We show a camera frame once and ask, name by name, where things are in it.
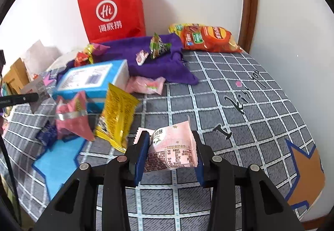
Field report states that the dark blue snack packet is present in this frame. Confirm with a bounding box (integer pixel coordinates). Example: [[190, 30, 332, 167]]
[[36, 121, 58, 146]]

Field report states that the yellow chip bag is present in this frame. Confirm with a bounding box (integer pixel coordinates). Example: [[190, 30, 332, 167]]
[[168, 23, 201, 36]]

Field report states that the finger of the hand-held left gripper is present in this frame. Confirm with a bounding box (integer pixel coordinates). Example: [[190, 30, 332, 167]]
[[0, 92, 40, 107]]

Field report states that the green snack packet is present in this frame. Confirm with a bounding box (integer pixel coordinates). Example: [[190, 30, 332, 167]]
[[149, 32, 173, 60]]

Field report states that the brown wooden door frame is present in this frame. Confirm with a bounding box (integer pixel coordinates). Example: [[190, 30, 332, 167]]
[[240, 0, 259, 54]]

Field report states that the pink packet with silver band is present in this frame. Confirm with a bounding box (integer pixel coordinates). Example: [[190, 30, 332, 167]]
[[55, 91, 96, 142]]

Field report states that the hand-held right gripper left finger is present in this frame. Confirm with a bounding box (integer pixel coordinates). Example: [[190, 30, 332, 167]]
[[34, 130, 152, 231]]

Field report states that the purple cloth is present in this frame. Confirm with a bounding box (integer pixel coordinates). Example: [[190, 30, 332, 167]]
[[66, 33, 199, 86]]

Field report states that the orange star patch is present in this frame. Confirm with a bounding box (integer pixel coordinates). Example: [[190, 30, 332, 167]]
[[284, 138, 326, 211]]

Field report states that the orange chip bag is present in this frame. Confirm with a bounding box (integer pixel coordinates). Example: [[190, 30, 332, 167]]
[[180, 25, 243, 53]]

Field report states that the red candy packet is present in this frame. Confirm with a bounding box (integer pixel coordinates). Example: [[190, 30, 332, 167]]
[[74, 52, 94, 67]]

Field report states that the blue star patch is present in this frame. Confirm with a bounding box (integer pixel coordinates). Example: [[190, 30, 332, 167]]
[[32, 137, 88, 187]]

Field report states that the blue cardboard box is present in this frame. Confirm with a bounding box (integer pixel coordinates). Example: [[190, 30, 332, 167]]
[[52, 59, 130, 114]]

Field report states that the white plastic bag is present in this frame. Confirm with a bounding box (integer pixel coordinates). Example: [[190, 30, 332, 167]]
[[21, 39, 63, 75]]

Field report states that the pink and yellow snack packet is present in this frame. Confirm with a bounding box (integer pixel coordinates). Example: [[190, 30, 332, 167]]
[[83, 43, 111, 63]]

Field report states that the small pink candy packet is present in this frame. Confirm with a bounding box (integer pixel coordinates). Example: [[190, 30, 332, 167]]
[[135, 50, 149, 66]]

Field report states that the pink star patch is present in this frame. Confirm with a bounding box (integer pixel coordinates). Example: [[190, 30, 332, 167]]
[[43, 69, 66, 88]]

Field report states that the wooden chair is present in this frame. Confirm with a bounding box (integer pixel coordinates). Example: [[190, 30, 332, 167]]
[[3, 57, 30, 93]]

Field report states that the pale pink pastry packet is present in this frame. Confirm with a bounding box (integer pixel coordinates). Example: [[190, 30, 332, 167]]
[[137, 121, 199, 173]]

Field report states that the grey checked tablecloth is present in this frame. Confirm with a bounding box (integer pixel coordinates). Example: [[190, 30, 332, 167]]
[[0, 48, 326, 231]]

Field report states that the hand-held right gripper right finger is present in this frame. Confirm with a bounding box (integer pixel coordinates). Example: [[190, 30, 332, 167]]
[[192, 130, 304, 231]]

